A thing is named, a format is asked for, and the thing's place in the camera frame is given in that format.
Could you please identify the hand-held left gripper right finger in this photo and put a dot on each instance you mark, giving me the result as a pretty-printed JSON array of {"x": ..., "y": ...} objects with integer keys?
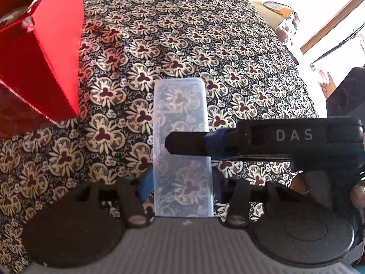
[{"x": 218, "y": 185}]

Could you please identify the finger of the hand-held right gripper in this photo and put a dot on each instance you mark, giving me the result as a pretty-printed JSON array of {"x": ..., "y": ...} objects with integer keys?
[{"x": 185, "y": 142}]

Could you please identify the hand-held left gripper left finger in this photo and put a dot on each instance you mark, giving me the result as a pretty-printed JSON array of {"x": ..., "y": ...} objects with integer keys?
[{"x": 146, "y": 187}]

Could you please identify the clear plastic case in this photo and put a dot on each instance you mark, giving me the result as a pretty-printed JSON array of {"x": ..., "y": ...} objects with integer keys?
[{"x": 182, "y": 105}]

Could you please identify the red cardboard box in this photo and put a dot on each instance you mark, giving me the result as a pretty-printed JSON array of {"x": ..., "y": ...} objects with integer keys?
[{"x": 34, "y": 71}]

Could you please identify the person's right hand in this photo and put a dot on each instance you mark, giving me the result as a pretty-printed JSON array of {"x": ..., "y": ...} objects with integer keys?
[{"x": 358, "y": 197}]

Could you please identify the orange white box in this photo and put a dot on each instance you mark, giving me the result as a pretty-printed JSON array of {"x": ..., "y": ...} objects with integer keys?
[{"x": 325, "y": 80}]

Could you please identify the floral printed cloth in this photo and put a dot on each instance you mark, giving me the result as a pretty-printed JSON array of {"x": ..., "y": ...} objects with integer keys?
[{"x": 214, "y": 62}]

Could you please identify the thin black rod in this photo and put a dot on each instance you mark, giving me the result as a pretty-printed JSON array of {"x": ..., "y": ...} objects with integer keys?
[{"x": 333, "y": 47}]

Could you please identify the brown crumpled cloth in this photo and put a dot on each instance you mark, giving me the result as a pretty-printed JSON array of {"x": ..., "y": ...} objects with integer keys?
[{"x": 288, "y": 30}]

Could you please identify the wooden window frame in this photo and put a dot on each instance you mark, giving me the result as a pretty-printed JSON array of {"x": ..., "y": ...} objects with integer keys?
[{"x": 328, "y": 25}]

